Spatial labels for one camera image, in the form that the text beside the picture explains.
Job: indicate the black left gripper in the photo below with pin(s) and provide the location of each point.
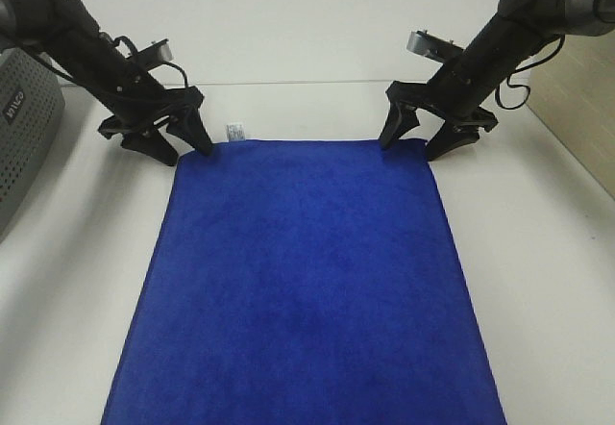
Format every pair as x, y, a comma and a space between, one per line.
145, 105

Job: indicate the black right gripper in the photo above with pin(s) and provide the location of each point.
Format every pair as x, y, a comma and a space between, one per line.
454, 93

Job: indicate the blue microfibre towel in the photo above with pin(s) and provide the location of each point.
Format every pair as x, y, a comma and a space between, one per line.
304, 282

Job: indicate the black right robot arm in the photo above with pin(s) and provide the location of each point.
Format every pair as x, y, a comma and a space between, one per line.
518, 30

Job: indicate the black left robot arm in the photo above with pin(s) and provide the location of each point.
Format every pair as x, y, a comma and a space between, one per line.
113, 71

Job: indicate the grey perforated laundry basket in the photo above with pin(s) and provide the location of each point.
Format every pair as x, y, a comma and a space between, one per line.
32, 106

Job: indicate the beige storage box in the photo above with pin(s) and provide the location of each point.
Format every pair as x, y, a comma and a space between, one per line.
573, 95

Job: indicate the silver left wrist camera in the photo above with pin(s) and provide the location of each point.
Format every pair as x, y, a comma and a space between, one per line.
155, 55

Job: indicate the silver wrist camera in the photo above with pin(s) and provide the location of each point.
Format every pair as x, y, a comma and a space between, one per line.
423, 44
155, 55

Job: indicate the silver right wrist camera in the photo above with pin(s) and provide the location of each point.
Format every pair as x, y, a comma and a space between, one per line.
423, 44

